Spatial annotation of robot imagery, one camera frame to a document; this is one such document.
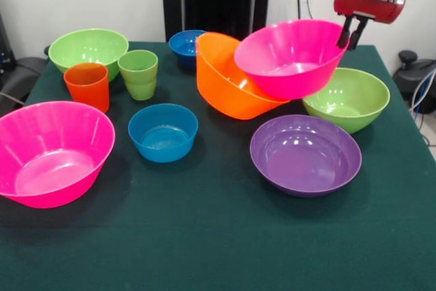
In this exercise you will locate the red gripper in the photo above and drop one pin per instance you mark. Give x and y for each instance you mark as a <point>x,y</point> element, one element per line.
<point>368,4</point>

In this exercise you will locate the orange plastic bowl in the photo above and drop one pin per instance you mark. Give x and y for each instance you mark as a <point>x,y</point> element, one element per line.
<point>221,96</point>

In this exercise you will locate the black equipment box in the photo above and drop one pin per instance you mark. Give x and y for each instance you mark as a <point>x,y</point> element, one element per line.
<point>5,45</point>

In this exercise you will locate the green plastic cup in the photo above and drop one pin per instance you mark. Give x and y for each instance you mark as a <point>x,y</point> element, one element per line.
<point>139,83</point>

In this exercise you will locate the purple plastic bowl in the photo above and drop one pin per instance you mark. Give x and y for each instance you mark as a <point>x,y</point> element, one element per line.
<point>306,161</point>

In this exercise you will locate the translucent blue bowl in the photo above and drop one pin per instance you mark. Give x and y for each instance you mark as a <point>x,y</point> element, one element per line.
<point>163,151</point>

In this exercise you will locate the dark blue bowl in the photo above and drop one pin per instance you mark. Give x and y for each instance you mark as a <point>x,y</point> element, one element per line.
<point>184,45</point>

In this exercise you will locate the green plastic bowl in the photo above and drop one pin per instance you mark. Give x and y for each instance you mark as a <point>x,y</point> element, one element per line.
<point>88,49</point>
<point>354,100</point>

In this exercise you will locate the pink plastic bowl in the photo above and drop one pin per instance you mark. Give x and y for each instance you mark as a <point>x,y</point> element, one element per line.
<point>289,49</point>
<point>51,168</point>

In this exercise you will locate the dark green tablecloth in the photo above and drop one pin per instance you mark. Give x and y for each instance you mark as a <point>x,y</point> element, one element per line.
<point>218,236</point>

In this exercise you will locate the orange-red plastic cup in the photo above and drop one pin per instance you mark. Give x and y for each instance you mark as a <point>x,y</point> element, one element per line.
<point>90,95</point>

